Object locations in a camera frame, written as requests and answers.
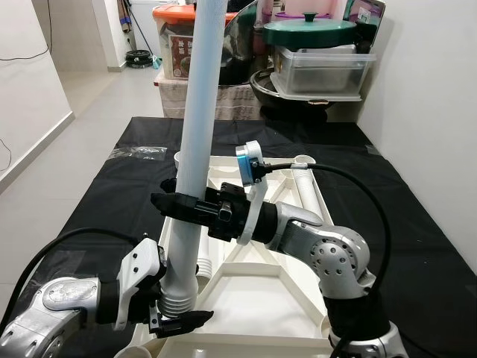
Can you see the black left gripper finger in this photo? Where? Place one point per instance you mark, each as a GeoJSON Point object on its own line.
{"type": "Point", "coordinates": [186, 323]}

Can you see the clear tape strip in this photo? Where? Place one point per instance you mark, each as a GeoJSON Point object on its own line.
{"type": "Point", "coordinates": [141, 151]}

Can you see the white plastic table top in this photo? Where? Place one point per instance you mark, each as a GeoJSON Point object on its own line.
{"type": "Point", "coordinates": [246, 298]}

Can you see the black table cloth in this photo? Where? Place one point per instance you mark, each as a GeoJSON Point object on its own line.
{"type": "Point", "coordinates": [97, 194]}

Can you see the patterned cloth covered bench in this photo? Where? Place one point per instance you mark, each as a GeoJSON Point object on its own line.
{"type": "Point", "coordinates": [171, 101]}

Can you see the black wok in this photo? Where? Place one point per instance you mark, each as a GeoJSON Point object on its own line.
{"type": "Point", "coordinates": [298, 108]}

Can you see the mop with dark head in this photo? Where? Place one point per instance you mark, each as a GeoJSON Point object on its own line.
{"type": "Point", "coordinates": [140, 60]}

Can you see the storage box with orange lid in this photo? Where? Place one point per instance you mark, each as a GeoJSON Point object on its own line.
{"type": "Point", "coordinates": [175, 45]}

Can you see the small clear tape piece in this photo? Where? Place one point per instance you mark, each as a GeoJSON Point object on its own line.
{"type": "Point", "coordinates": [373, 149]}

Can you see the clear plastic container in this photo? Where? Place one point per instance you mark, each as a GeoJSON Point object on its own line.
{"type": "Point", "coordinates": [320, 71]}

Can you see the green pot lid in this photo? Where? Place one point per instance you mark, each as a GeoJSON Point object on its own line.
{"type": "Point", "coordinates": [309, 33]}

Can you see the pink plastic container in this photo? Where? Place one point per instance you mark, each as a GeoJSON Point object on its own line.
{"type": "Point", "coordinates": [313, 9]}

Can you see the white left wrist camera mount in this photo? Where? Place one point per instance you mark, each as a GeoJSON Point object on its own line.
{"type": "Point", "coordinates": [141, 268]}

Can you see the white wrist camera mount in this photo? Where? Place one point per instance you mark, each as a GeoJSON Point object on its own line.
{"type": "Point", "coordinates": [248, 165]}
{"type": "Point", "coordinates": [141, 268]}

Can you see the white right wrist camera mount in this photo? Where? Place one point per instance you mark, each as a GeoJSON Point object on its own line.
{"type": "Point", "coordinates": [248, 165]}

